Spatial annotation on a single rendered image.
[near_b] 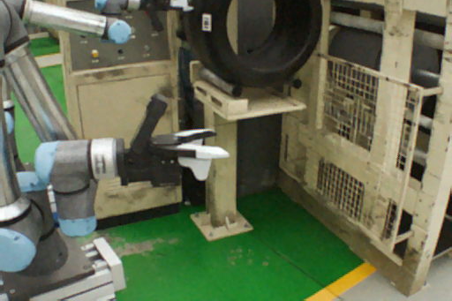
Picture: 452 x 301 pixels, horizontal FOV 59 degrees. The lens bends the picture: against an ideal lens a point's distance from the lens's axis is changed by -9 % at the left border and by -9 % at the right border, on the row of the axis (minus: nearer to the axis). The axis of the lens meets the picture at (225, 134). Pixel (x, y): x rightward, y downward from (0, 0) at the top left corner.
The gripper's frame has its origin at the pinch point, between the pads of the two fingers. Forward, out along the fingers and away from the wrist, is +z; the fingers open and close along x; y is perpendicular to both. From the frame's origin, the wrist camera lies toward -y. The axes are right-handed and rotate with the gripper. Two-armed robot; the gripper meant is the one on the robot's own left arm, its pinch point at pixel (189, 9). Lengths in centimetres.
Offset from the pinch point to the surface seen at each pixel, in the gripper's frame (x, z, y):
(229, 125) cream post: 26, 37, -57
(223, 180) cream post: 26, 37, -87
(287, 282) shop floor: -27, 49, -116
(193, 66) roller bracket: 23.9, 13.7, -26.9
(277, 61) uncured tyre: 8, 47, -20
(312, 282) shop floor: -33, 60, -115
